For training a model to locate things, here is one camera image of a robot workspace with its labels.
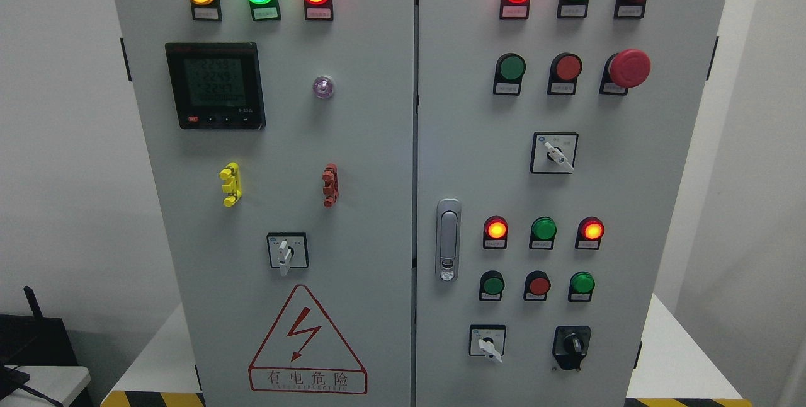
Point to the white rotary switch door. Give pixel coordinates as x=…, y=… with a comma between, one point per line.
x=288, y=251

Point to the red terminal connector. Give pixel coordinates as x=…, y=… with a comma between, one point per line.
x=330, y=188

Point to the red lit lamp middle left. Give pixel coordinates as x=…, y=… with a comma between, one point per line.
x=495, y=233

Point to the small purple clear lamp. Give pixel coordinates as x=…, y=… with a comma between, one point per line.
x=323, y=87

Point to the green push button lower left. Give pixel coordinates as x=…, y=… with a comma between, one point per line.
x=492, y=285

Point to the green push button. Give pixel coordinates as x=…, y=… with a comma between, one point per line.
x=581, y=287
x=509, y=70
x=492, y=285

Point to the green lamp middle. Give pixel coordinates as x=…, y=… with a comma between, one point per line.
x=542, y=234

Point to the green push button upper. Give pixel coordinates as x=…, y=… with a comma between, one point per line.
x=509, y=70

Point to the grey left cabinet door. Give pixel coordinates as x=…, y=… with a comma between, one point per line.
x=360, y=249

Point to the grey cabinet door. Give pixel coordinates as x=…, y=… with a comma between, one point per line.
x=360, y=249
x=477, y=147

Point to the red push button lower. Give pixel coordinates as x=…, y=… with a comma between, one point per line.
x=536, y=286

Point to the red push button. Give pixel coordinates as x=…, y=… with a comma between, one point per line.
x=564, y=72
x=536, y=286

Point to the yellow terminal connector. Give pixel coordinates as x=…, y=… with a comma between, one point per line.
x=231, y=186

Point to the grey right cabinet door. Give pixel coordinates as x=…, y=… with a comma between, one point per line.
x=477, y=147

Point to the red lit lamp middle right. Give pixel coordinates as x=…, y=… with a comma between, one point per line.
x=589, y=234

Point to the red push button upper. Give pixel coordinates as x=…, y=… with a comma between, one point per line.
x=564, y=72

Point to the red triangle warning sticker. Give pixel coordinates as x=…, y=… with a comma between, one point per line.
x=305, y=352

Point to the green push button lower right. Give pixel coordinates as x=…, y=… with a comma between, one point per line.
x=581, y=287

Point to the black digital power meter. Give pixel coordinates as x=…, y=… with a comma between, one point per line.
x=216, y=86

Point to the red emergency stop button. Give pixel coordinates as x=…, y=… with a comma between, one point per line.
x=624, y=70

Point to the white platform with hazard stripe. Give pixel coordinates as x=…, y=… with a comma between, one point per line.
x=671, y=364

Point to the black device with antenna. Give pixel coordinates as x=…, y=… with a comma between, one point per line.
x=32, y=340

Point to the silver door handle lock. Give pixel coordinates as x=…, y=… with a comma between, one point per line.
x=448, y=215

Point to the white rotary switch upper right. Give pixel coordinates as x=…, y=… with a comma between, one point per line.
x=553, y=152

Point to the white rotary switch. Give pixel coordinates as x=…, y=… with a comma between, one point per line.
x=487, y=341
x=553, y=152

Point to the white rotary switch lower right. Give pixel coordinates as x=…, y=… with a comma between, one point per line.
x=487, y=341

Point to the black rotary selector switch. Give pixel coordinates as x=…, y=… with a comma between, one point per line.
x=570, y=346

